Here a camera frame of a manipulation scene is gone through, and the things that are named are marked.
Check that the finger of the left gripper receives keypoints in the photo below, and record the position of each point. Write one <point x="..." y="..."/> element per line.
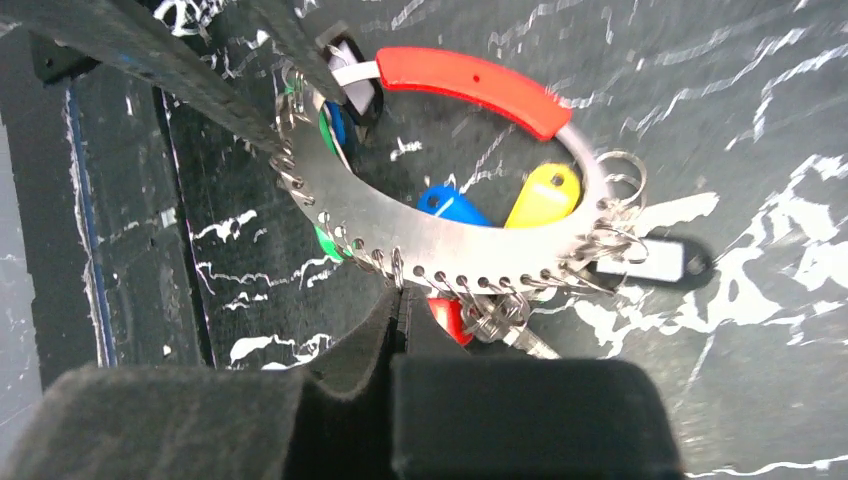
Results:
<point x="279" y="20"/>
<point x="125" y="35"/>

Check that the keyring with coloured tags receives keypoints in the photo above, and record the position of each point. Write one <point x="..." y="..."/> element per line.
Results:
<point x="579" y="225"/>

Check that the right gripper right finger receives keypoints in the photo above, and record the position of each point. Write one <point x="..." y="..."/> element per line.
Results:
<point x="459" y="416"/>

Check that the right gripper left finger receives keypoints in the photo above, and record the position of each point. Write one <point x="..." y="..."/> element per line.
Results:
<point x="325" y="419"/>

